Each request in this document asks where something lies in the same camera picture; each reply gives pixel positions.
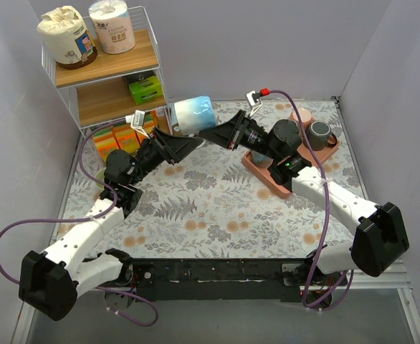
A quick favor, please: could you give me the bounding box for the green tissue box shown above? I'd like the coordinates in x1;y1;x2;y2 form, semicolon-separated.
124;71;163;105

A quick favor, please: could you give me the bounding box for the pink tray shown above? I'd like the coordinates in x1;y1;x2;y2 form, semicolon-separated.
242;119;340;199

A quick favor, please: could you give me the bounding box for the light blue mug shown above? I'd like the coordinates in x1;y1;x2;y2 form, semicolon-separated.
169;96;216;137

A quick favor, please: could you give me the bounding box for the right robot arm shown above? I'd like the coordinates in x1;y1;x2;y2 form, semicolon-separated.
199;110;409;285

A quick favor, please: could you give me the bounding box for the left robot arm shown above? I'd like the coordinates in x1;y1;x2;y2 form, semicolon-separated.
19;129;203;321

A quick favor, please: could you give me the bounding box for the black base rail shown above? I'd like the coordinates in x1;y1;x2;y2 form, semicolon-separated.
91;256;349;304

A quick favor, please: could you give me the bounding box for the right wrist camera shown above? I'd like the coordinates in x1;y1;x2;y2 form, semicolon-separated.
246;88;270;118

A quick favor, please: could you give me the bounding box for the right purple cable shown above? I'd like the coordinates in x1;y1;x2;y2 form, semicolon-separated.
267;88;354;309

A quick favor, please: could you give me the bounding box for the white wire wooden shelf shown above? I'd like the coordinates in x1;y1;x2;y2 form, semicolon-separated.
42;6;168;133

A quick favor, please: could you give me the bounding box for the beige toilet paper roll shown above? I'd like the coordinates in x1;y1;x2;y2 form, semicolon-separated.
37;6;97;70

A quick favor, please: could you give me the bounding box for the patterned blue mug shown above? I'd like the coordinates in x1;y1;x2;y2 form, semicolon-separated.
251;150;272;168

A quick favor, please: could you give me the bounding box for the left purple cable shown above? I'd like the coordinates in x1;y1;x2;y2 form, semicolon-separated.
0;120;159;327

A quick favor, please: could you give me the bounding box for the purple cable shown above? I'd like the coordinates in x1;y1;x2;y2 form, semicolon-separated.
267;88;354;309
0;120;159;327

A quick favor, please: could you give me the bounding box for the middle sponge pack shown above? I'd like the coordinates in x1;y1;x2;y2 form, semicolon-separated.
112;124;140;154

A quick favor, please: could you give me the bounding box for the green mug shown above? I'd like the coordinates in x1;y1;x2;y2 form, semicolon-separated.
95;168;105;190

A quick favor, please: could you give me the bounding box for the left sponge pack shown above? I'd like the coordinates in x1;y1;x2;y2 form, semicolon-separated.
92;127;119;162

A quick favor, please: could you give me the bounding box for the dark grey mug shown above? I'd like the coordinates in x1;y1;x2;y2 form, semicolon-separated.
306;120;338;151

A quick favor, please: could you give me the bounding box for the white toilet paper roll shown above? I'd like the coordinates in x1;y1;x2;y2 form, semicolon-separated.
88;0;135;54

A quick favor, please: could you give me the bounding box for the snack bag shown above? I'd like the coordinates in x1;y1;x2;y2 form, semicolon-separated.
171;123;184;137

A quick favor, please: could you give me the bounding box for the floral table mat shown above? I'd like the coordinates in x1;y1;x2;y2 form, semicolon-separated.
62;100;364;258

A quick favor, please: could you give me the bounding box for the pink mug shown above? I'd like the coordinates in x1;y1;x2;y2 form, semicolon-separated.
289;107;314;128

